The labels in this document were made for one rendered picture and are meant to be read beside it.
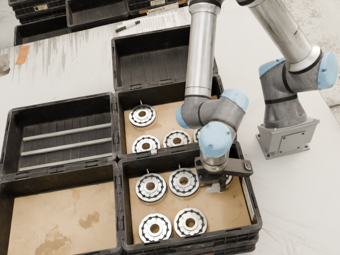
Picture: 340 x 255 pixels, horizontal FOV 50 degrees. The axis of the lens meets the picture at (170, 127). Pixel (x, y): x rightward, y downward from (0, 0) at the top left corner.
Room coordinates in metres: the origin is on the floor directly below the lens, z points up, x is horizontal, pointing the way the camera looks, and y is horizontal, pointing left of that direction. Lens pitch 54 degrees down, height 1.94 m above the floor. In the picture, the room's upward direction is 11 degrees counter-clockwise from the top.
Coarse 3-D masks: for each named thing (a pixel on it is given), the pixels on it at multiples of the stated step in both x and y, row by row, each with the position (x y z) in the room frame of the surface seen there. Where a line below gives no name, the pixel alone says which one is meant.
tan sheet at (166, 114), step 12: (216, 96) 0.90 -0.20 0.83; (156, 108) 0.90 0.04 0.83; (168, 108) 0.88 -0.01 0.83; (168, 120) 0.83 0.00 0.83; (132, 132) 0.80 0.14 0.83; (144, 132) 0.79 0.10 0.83; (156, 132) 0.78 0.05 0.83; (168, 132) 0.77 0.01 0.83; (192, 132) 0.75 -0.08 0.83; (132, 144) 0.75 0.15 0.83
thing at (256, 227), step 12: (144, 156) 0.63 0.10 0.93; (156, 156) 0.62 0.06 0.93; (240, 156) 0.57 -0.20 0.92; (120, 168) 0.60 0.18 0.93; (120, 180) 0.56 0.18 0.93; (120, 192) 0.52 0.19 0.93; (252, 192) 0.44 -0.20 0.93; (120, 204) 0.48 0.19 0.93; (252, 204) 0.40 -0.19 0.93; (120, 216) 0.44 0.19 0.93; (240, 228) 0.34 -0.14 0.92; (252, 228) 0.33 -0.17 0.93; (168, 240) 0.34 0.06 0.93; (180, 240) 0.34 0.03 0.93; (192, 240) 0.33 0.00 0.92; (204, 240) 0.33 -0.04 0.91; (132, 252) 0.34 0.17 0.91
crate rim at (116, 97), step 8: (176, 80) 0.93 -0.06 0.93; (184, 80) 0.92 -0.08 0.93; (136, 88) 0.93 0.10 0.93; (144, 88) 0.92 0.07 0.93; (120, 144) 0.69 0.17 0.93; (184, 144) 0.65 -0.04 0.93; (192, 144) 0.64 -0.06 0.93; (120, 152) 0.66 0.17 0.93; (136, 152) 0.65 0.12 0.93; (144, 152) 0.65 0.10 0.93
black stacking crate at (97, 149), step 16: (16, 112) 0.93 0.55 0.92; (32, 112) 0.93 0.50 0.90; (48, 112) 0.93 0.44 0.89; (64, 112) 0.93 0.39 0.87; (80, 112) 0.92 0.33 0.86; (96, 112) 0.92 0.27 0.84; (16, 128) 0.89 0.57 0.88; (32, 128) 0.91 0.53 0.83; (48, 128) 0.90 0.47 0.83; (64, 128) 0.88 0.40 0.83; (16, 144) 0.82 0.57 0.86; (32, 144) 0.84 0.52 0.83; (48, 144) 0.82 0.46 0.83; (64, 144) 0.81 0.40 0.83; (96, 144) 0.78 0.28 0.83; (16, 160) 0.76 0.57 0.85; (32, 160) 0.76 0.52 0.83; (48, 160) 0.75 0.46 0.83; (64, 160) 0.74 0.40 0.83
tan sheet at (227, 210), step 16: (224, 192) 0.50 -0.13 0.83; (240, 192) 0.49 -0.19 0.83; (144, 208) 0.49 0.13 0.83; (160, 208) 0.48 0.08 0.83; (176, 208) 0.47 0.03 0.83; (208, 208) 0.45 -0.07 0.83; (224, 208) 0.44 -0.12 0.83; (240, 208) 0.43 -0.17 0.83; (192, 224) 0.41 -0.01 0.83; (208, 224) 0.40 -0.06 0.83; (224, 224) 0.39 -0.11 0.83; (240, 224) 0.39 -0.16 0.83
